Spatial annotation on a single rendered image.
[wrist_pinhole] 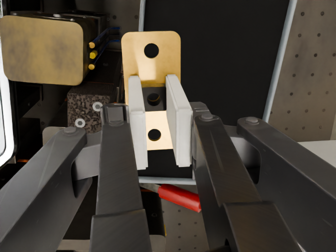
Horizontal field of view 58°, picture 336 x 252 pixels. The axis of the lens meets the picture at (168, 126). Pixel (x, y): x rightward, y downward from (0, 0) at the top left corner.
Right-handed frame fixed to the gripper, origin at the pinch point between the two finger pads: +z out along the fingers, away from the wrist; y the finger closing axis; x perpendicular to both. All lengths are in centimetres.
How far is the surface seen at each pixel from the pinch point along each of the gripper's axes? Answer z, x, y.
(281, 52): 11.6, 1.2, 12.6
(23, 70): 20.3, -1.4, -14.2
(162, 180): 11.4, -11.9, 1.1
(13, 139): 27.7, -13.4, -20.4
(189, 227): 57, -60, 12
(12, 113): 27.9, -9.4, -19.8
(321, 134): 57, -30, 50
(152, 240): 19.6, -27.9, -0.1
